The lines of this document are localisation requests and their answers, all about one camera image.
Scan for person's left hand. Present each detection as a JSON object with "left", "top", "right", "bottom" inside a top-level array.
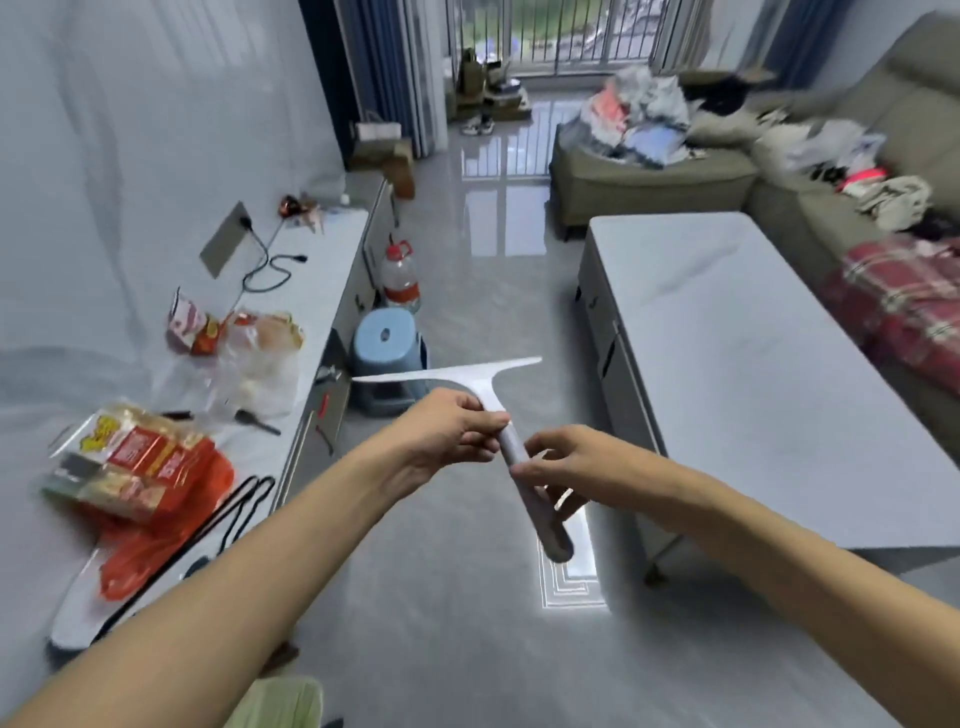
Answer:
[{"left": 370, "top": 387, "right": 511, "bottom": 496}]

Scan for person's right hand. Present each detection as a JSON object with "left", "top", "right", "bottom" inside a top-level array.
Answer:
[{"left": 509, "top": 424, "right": 695, "bottom": 531}]

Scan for white window squeegee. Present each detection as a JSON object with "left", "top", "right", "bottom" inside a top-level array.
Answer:
[{"left": 351, "top": 356, "right": 576, "bottom": 564}]

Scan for person's left forearm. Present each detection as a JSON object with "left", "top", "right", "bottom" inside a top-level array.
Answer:
[{"left": 0, "top": 438, "right": 399, "bottom": 728}]

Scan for person's right forearm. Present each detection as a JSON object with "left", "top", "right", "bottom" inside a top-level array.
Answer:
[{"left": 675, "top": 468, "right": 960, "bottom": 728}]

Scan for blue plastic stool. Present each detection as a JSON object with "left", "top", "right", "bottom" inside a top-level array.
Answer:
[{"left": 348, "top": 306, "right": 431, "bottom": 419}]

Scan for clear plastic oil bottle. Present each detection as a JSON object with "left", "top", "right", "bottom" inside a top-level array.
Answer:
[{"left": 379, "top": 240, "right": 422, "bottom": 314}]

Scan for black brush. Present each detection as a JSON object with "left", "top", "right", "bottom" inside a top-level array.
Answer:
[{"left": 234, "top": 408, "right": 283, "bottom": 437}]

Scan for clear plastic bag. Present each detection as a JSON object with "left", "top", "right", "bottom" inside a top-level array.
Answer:
[{"left": 153, "top": 309, "right": 306, "bottom": 423}]

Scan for white tv cabinet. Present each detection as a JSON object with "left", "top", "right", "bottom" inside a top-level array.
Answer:
[{"left": 46, "top": 174, "right": 400, "bottom": 652}]

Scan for grey coffee table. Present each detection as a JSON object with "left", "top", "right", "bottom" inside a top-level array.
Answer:
[{"left": 573, "top": 211, "right": 960, "bottom": 588}]

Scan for red toy figure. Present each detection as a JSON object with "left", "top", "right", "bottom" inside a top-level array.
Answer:
[{"left": 278, "top": 193, "right": 325, "bottom": 235}]

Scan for small red snack packet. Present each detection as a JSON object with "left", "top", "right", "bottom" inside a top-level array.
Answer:
[{"left": 165, "top": 288, "right": 226, "bottom": 357}]

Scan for cardboard boxes with items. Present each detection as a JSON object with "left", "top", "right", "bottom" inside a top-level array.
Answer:
[{"left": 447, "top": 48, "right": 534, "bottom": 124}]

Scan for pale green bin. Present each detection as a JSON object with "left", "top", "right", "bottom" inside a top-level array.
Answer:
[{"left": 241, "top": 675, "right": 325, "bottom": 728}]

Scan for orange plastic bag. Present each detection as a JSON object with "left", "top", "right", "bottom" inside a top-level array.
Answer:
[{"left": 78, "top": 442, "right": 236, "bottom": 603}]

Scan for pile of clothes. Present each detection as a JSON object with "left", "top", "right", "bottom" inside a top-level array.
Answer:
[{"left": 577, "top": 63, "right": 710, "bottom": 168}]

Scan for red yellow snack package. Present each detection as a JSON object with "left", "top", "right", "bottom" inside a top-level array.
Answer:
[{"left": 41, "top": 403, "right": 217, "bottom": 526}]

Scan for blue curtain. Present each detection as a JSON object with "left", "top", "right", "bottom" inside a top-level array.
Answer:
[{"left": 300, "top": 0, "right": 450, "bottom": 162}]

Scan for white window railing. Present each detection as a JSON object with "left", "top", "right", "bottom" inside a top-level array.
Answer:
[{"left": 447, "top": 0, "right": 684, "bottom": 78}]

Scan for olive green sofa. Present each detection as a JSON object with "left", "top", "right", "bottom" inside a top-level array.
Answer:
[{"left": 549, "top": 11, "right": 960, "bottom": 466}]

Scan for red plaid blanket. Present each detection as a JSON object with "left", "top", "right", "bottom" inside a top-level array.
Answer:
[{"left": 821, "top": 235, "right": 960, "bottom": 399}]

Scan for beige crumpled cloth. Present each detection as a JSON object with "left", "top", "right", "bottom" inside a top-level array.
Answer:
[{"left": 856, "top": 175, "right": 935, "bottom": 232}]

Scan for black charger cable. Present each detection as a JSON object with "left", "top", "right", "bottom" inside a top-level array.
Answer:
[{"left": 238, "top": 216, "right": 309, "bottom": 294}]

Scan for grey wall socket panel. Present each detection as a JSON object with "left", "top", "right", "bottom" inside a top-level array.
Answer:
[{"left": 198, "top": 201, "right": 253, "bottom": 280}]

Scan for black cord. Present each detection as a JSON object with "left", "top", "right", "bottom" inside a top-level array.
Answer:
[{"left": 91, "top": 474, "right": 277, "bottom": 646}]

